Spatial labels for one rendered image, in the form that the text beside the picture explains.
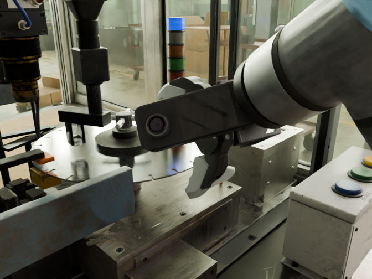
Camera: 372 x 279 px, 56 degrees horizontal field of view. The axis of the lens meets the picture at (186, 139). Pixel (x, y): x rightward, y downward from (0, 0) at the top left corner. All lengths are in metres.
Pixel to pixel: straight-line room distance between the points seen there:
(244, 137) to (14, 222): 0.25
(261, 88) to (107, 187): 0.23
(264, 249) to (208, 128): 0.43
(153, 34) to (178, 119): 0.91
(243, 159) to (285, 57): 0.55
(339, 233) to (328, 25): 0.42
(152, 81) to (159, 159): 0.71
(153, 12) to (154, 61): 0.16
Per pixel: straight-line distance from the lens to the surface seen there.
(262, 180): 0.79
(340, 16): 0.24
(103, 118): 0.56
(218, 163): 0.38
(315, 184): 0.65
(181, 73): 0.89
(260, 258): 0.70
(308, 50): 0.25
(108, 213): 0.44
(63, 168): 0.57
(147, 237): 0.56
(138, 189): 0.68
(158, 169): 0.54
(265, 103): 0.29
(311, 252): 0.65
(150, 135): 0.33
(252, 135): 0.38
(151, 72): 1.25
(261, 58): 0.29
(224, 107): 0.33
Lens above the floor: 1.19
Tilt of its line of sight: 21 degrees down
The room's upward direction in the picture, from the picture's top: straight up
